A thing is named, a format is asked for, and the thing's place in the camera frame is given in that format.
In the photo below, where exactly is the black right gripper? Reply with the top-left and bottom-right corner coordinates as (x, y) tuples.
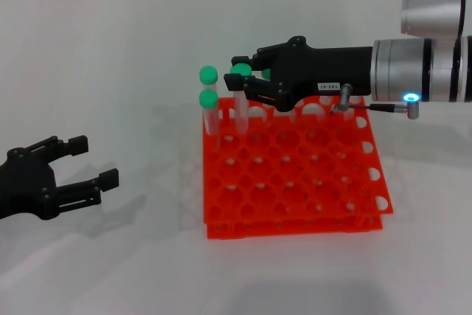
(223, 35), (374, 113)

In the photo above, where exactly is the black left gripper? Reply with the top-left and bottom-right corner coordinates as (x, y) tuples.
(0, 134), (121, 221)

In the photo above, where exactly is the orange plastic test tube rack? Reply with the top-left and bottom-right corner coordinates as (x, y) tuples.
(202, 93), (395, 239)

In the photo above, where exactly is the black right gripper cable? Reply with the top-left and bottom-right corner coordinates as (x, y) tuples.
(329, 83), (423, 121)

